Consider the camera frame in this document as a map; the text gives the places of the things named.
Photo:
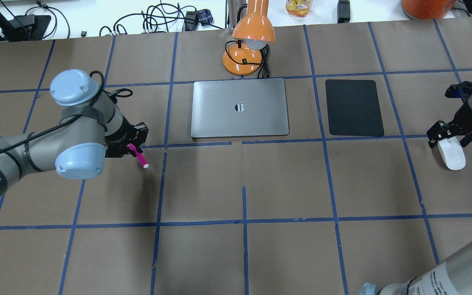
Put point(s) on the silver robot arm near pen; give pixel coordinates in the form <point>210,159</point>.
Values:
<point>91,129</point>

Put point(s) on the black gripper body pen side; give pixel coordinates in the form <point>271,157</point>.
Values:
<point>122,137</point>

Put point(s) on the orange desk lamp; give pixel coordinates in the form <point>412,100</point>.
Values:
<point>245,53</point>

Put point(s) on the orange round object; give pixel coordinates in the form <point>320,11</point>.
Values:
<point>426,9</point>

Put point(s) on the white computer mouse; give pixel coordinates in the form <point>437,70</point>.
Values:
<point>452,153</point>

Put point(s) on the silver closed laptop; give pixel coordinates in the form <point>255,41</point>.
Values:
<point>239,108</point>

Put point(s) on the aluminium frame post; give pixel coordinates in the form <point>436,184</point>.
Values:
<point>231,12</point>

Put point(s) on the black camera stand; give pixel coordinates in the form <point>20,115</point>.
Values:
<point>27,27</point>

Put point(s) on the black mousepad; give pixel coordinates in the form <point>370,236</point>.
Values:
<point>353,108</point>

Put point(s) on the black power adapter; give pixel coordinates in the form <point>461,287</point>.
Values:
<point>343,11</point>

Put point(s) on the black gripper body mouse side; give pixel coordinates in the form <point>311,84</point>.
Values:
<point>464,116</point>

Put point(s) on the pink marker pen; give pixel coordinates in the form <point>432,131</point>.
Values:
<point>138,156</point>

